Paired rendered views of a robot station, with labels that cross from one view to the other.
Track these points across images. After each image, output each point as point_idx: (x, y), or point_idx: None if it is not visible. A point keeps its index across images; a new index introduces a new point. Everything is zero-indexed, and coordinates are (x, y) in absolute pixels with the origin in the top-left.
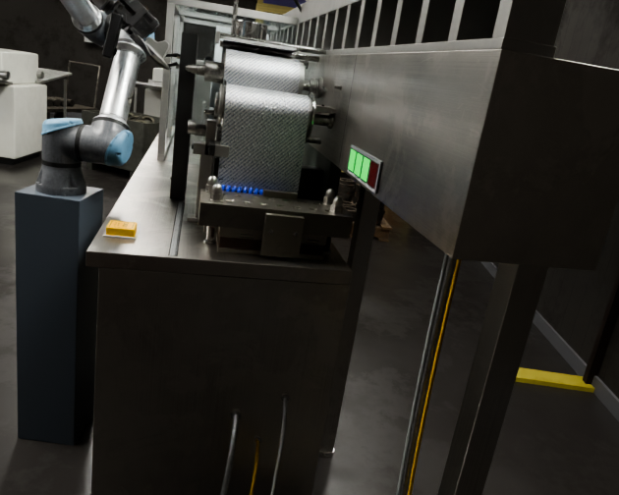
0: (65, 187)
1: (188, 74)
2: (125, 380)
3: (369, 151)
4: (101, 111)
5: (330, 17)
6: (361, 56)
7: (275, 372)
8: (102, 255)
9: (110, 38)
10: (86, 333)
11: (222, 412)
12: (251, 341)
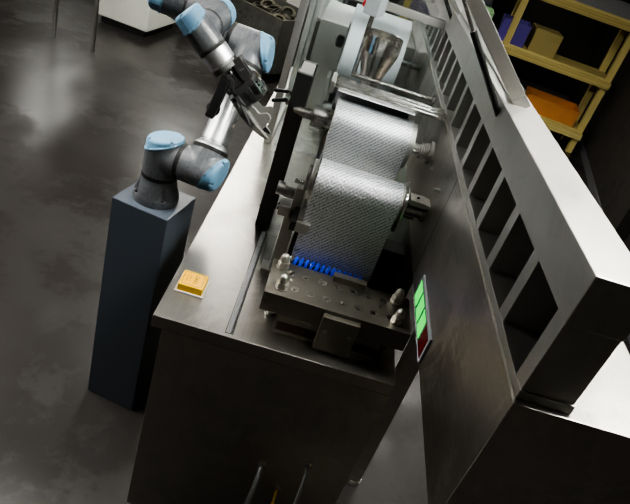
0: (157, 201)
1: (295, 113)
2: (170, 416)
3: (430, 308)
4: (204, 134)
5: (463, 76)
6: (458, 188)
7: (303, 444)
8: (166, 321)
9: (215, 101)
10: None
11: (250, 460)
12: (286, 415)
